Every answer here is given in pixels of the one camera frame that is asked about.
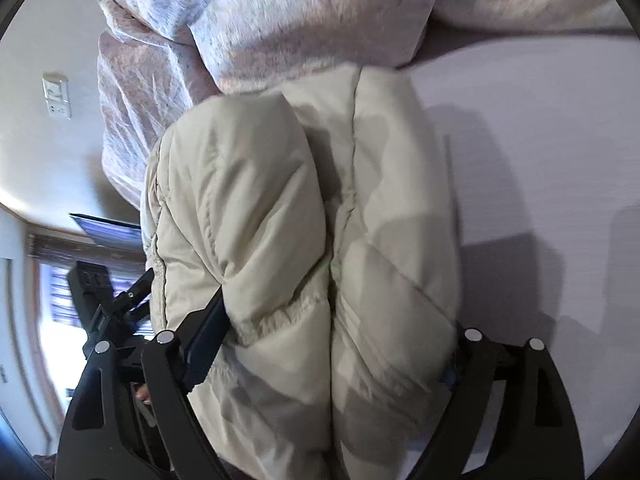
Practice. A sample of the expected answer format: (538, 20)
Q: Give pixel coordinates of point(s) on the person's left hand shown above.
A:
(143, 394)

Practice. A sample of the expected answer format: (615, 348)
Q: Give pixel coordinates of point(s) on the cream puffer jacket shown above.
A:
(260, 210)

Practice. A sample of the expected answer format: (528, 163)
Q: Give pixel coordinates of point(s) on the window with blinds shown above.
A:
(57, 295)

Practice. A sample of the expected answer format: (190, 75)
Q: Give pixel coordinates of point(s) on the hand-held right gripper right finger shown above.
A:
(467, 360)

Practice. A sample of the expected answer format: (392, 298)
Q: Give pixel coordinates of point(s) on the dark monitor screen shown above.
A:
(110, 232)

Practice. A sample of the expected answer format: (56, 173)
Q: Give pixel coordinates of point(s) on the white wall switch panel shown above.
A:
(56, 96)

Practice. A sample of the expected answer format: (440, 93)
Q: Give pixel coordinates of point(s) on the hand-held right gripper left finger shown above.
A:
(207, 340)

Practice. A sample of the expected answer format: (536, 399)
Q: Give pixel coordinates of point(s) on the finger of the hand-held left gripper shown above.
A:
(135, 316)
(136, 286)

